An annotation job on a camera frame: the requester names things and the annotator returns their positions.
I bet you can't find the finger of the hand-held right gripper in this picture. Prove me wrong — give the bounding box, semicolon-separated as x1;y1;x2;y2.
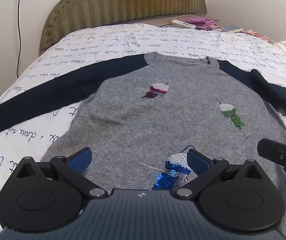
257;138;286;188

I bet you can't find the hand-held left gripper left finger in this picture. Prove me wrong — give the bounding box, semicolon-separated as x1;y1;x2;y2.
14;147;108;199

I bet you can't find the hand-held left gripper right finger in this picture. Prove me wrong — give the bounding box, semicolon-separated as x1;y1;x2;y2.
174;148;264;198

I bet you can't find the grey sweater with navy sleeves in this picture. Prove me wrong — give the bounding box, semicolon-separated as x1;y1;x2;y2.
0;52;286;240

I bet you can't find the red floral cloth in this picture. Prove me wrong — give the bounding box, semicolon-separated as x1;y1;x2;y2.
229;29;283;44

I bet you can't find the white script-print blanket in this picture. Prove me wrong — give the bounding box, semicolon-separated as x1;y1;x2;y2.
0;23;286;240

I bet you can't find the white power strip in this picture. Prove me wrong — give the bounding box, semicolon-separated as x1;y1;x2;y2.
171;19;196;30

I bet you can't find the purple cloth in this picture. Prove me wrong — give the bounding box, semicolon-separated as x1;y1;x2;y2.
185;17;224;32

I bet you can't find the brown bed sheet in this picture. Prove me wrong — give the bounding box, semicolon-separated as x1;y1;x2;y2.
135;13;201;28

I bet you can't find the olive padded headboard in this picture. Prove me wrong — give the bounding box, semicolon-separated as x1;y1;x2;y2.
38;0;207;55

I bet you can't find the black wall cable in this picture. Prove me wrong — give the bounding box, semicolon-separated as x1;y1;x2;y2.
16;0;23;78

